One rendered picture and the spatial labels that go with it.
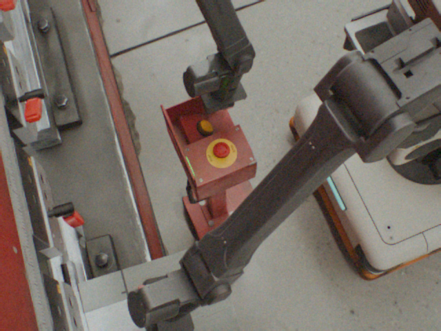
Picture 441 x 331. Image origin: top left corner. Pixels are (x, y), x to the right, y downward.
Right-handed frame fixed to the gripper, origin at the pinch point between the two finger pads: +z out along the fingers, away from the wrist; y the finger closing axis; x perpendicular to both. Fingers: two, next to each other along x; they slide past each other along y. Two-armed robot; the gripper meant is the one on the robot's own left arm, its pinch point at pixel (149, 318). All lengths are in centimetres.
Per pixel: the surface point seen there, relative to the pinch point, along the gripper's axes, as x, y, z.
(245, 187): 82, -48, 68
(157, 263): 4.3, -9.4, -0.6
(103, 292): -5.1, -7.4, 5.0
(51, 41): 0, -68, 12
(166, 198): 58, -53, 83
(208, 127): 35, -44, 12
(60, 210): -17.2, -16.2, -17.0
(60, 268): -10.7, -14.2, 8.3
